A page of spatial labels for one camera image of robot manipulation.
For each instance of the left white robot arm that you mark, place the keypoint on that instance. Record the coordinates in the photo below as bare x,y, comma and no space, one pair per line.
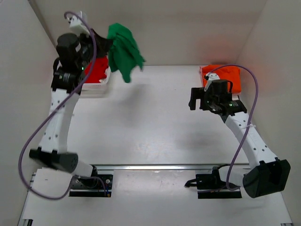
75,53

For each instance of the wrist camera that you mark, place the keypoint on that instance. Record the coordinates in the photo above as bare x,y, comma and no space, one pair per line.
76,26
210,77

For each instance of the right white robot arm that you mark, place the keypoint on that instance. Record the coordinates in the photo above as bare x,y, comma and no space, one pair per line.
268,174

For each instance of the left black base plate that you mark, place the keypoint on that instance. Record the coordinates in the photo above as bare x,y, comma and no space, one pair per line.
93,187

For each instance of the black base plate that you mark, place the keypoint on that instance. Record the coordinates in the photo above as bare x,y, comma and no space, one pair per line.
93,187
209,186

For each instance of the orange folded t shirt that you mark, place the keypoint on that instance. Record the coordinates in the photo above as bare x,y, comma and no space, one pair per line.
223,76

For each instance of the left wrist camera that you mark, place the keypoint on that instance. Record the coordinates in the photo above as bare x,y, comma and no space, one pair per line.
76,26

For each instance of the green t shirt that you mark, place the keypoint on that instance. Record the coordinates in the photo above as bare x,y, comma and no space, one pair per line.
124,54

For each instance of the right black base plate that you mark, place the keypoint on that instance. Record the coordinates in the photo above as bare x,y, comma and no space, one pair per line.
209,186

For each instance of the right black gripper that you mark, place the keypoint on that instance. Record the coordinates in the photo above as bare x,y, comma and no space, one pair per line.
199,93

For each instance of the red t shirt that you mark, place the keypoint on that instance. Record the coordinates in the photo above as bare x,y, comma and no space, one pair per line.
99,71

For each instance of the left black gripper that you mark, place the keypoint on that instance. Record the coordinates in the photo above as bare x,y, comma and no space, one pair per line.
105,43

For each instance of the white plastic basket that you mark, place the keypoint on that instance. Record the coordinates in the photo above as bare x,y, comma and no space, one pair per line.
97,90

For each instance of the aluminium rail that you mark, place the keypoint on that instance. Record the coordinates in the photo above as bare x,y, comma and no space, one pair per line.
156,166

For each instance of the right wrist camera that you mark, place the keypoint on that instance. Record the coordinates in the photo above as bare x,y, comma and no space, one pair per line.
210,77

